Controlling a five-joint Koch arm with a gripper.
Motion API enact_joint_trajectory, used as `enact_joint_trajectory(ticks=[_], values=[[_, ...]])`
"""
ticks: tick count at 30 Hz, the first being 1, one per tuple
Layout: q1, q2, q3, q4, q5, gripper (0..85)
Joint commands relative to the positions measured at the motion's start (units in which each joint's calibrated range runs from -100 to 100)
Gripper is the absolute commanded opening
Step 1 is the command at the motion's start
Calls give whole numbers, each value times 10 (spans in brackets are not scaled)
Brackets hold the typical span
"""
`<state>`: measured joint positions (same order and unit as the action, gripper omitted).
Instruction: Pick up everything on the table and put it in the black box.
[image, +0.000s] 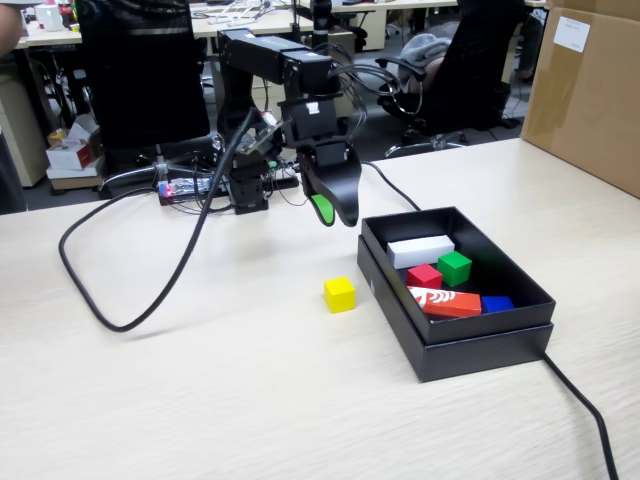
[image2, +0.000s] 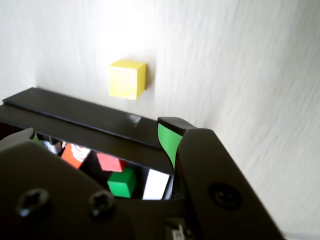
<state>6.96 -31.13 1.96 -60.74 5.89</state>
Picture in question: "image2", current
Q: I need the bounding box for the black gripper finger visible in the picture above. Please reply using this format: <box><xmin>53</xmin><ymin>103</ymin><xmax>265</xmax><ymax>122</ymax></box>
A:
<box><xmin>156</xmin><ymin>116</ymin><xmax>286</xmax><ymax>240</ymax></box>
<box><xmin>0</xmin><ymin>127</ymin><xmax>133</xmax><ymax>240</ymax></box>

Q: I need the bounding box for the red wooden cube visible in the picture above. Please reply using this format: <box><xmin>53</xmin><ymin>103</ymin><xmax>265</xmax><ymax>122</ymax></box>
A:
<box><xmin>96</xmin><ymin>152</ymin><xmax>128</xmax><ymax>173</ymax></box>

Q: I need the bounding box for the green wooden cube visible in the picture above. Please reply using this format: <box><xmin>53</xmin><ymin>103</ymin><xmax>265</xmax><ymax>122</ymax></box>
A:
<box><xmin>106</xmin><ymin>167</ymin><xmax>137</xmax><ymax>198</ymax></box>

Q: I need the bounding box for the yellow wooden cube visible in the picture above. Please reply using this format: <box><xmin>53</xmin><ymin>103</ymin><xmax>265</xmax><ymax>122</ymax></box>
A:
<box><xmin>108</xmin><ymin>58</ymin><xmax>148</xmax><ymax>101</ymax></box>

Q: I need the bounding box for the black cardboard box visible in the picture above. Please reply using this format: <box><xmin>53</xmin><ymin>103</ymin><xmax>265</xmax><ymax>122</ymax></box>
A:
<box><xmin>0</xmin><ymin>103</ymin><xmax>176</xmax><ymax>201</ymax></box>

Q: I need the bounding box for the orange block with white print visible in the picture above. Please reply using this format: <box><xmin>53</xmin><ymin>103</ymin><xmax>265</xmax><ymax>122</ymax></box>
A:
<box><xmin>60</xmin><ymin>142</ymin><xmax>91</xmax><ymax>170</ymax></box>

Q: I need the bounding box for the white rectangular block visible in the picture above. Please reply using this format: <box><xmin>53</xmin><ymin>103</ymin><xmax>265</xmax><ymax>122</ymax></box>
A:
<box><xmin>141</xmin><ymin>169</ymin><xmax>171</xmax><ymax>201</ymax></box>

